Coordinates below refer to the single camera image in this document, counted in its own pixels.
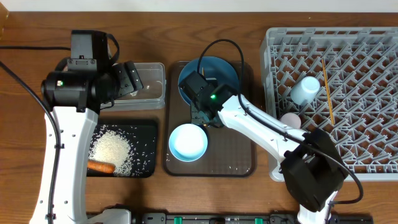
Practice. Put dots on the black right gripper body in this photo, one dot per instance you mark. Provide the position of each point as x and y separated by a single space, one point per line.
195 110

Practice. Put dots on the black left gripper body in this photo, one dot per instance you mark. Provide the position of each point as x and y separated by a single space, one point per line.
120 79

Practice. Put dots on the light blue bowl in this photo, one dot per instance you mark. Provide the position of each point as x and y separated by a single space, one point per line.
188 142

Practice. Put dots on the dark blue plate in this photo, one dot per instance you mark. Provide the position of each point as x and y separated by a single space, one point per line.
214 68

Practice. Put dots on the pile of rice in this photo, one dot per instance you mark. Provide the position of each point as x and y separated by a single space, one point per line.
112 152

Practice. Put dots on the pink cup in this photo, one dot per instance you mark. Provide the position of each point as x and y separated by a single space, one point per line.
291 121

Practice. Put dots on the orange carrot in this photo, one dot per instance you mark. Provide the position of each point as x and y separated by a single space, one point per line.
101 166

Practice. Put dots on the light blue cup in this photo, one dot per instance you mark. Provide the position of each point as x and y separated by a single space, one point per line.
305 91

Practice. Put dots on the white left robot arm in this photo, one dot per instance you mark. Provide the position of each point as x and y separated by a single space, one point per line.
73 95

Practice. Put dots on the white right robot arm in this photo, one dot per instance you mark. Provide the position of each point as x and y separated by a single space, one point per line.
309 162

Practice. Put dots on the clear plastic waste bin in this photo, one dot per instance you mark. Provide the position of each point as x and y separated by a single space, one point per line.
151 97

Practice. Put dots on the black waste tray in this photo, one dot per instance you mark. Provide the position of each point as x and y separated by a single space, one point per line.
124 149

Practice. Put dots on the grey dishwasher rack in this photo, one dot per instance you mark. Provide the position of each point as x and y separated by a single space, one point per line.
361 66

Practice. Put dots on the brown serving tray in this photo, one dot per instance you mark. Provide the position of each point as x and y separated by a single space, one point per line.
229 153

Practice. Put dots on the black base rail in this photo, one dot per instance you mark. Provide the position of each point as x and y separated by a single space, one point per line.
162 218

